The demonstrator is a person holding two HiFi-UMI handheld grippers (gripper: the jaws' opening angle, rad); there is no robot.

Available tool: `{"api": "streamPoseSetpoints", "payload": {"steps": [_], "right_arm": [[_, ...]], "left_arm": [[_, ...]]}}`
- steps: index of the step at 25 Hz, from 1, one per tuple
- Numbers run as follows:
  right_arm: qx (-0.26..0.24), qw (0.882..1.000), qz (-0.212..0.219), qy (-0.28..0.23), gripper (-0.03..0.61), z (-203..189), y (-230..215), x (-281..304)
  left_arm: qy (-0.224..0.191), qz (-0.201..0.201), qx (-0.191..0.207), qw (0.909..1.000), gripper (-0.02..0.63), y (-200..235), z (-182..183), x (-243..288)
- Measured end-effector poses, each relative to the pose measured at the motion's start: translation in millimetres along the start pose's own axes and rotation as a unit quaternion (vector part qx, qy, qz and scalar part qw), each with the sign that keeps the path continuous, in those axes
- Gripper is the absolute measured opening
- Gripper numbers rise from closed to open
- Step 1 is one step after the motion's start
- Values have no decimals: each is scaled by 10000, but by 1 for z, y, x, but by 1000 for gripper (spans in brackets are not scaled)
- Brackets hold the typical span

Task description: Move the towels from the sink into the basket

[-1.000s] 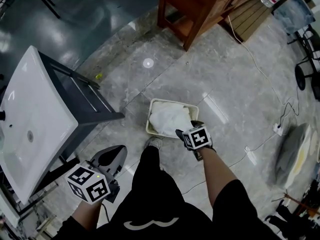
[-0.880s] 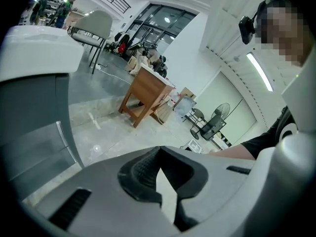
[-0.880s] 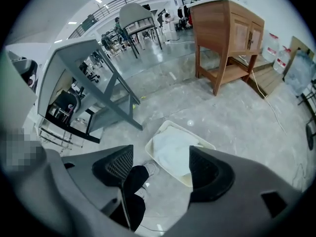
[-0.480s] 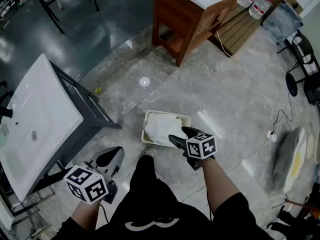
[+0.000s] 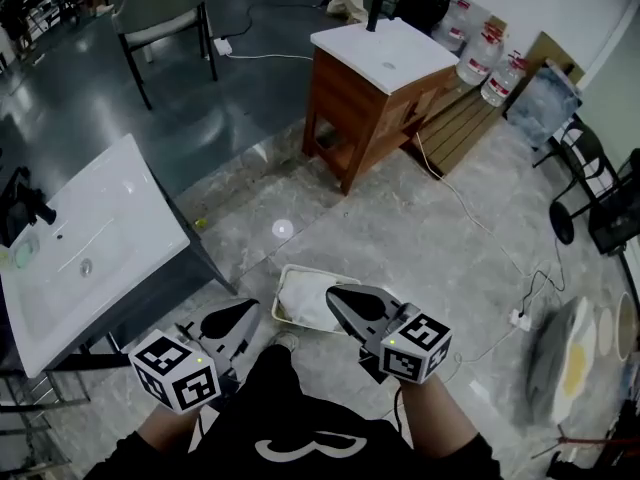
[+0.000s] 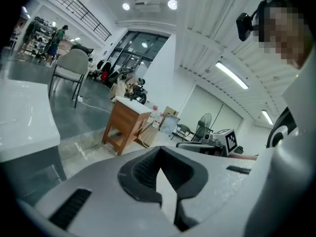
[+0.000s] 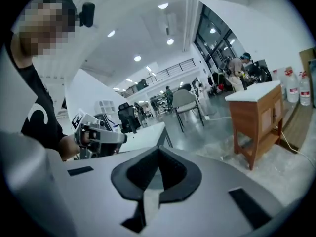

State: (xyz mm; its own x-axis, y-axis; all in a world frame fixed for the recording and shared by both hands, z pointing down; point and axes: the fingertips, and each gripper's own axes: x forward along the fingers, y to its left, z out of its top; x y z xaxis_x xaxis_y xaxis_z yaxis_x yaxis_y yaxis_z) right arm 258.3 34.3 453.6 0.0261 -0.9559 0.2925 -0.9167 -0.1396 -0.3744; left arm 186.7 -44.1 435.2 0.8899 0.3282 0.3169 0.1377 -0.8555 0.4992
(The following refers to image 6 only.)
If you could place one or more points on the black standing fan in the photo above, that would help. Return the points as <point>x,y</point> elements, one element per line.
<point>203,123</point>

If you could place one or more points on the grey padded chair black legs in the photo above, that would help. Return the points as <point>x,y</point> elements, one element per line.
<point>71,63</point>

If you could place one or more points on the large black round container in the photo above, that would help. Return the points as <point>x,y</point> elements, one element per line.
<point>140,97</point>

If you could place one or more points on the clear plastic sheet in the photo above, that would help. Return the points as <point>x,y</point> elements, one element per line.
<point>170,125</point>

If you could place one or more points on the round ceiling light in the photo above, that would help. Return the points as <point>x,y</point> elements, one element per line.
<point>172,4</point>
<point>126,6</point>

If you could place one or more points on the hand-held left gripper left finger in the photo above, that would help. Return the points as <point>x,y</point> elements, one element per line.
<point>103,206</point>

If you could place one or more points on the brown cardboard sheet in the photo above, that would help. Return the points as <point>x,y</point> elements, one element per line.
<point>172,110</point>

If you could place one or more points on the black mezzanine railing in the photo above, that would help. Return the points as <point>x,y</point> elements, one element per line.
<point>84,11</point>

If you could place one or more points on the black head-mounted camera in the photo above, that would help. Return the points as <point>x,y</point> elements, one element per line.
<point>244,27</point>

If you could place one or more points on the clear water jug red label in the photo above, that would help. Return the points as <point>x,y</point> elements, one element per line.
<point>159,121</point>
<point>153,115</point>

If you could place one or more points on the white washbasin on black stand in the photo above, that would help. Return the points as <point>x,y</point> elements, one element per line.
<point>24,120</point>

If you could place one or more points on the ceiling air conditioner unit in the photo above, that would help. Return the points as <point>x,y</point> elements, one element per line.
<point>148,4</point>

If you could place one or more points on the wooden plank platform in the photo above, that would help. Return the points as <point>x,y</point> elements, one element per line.
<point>149,137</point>

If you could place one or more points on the black metal chair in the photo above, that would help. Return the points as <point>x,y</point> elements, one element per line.
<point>184,130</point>

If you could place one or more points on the wooden cabinet with white top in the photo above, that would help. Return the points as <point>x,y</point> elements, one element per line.
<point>123,120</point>

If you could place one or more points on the person's head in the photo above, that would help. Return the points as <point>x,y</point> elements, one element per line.
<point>284,33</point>

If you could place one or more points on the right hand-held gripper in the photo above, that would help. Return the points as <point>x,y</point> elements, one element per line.
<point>229,142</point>

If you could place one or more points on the white power strip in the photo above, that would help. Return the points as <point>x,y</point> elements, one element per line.
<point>80,98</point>

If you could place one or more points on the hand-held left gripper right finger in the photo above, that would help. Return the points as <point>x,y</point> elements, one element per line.
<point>217,181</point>

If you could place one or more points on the cluttered shelf rack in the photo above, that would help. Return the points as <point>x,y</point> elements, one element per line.
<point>39,36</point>

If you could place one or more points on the black framed glass window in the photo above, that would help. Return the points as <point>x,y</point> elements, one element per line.
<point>138,53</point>

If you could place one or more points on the person's right forearm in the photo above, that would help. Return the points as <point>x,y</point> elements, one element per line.
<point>244,157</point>

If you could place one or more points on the long ceiling tube light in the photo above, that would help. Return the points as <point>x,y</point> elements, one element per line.
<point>267,117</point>
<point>232,75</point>

